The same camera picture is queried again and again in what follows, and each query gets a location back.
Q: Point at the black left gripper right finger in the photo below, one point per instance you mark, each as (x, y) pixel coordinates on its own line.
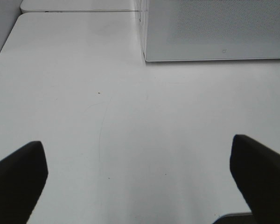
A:
(255, 169)

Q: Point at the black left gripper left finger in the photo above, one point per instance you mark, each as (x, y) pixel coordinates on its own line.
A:
(23, 175)

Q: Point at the white microwave door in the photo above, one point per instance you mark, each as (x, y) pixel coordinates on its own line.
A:
(195, 30)

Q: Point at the white microwave oven body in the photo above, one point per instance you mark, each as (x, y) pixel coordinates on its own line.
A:
(142, 15)

